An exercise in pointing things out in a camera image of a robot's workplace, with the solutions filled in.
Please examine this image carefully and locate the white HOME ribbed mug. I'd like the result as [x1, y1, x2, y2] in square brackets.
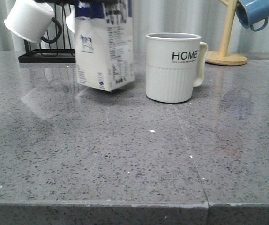
[146, 32, 208, 103]

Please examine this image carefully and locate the white blue milk carton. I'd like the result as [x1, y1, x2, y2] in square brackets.
[74, 0, 135, 91]

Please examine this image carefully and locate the wooden mug tree stand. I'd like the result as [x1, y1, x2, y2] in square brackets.
[206, 0, 247, 66]

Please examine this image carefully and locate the right white hanging mug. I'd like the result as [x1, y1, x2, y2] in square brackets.
[65, 10, 75, 34]

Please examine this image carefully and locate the white hanging mug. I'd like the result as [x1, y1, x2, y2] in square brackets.
[65, 10, 75, 34]
[4, 0, 62, 44]

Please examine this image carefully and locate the left white hanging mug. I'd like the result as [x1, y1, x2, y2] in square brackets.
[4, 0, 62, 44]

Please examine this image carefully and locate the blue hanging mug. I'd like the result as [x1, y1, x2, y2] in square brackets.
[236, 0, 269, 32]

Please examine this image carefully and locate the black wire mug rack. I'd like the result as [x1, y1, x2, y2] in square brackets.
[18, 0, 75, 63]

